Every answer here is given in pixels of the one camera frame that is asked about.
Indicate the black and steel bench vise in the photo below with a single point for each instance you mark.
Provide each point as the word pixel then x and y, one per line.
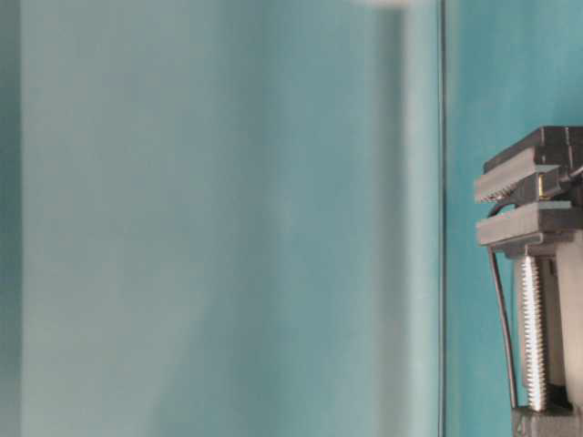
pixel 533 238

